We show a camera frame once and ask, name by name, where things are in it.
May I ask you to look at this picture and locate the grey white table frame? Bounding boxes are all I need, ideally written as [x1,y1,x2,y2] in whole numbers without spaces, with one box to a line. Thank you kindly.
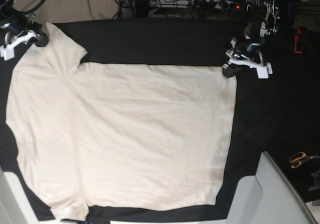
[0,152,317,224]

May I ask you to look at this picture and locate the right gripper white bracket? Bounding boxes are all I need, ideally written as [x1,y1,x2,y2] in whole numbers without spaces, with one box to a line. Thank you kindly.
[0,22,49,61]

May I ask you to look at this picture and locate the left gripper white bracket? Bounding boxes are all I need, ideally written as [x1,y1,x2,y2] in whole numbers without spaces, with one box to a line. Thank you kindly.
[222,37,273,79]

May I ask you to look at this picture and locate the cream white T-shirt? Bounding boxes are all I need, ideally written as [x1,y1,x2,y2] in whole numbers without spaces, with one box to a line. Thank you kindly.
[5,23,237,221]

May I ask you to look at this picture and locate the red black clamp tool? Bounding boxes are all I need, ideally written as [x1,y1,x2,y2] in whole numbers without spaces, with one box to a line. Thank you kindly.
[293,26,308,54]

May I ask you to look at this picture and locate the orange handled scissors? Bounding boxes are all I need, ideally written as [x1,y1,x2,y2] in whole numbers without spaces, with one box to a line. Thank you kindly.
[289,151,320,169]

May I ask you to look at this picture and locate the black table cloth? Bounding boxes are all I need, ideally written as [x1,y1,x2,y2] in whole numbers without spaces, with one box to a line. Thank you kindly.
[0,18,296,222]

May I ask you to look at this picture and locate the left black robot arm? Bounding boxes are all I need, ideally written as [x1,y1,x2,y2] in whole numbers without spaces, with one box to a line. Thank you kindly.
[222,0,280,79]

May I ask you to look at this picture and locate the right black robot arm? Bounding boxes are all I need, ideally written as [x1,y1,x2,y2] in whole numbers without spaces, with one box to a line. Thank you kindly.
[0,0,49,61]

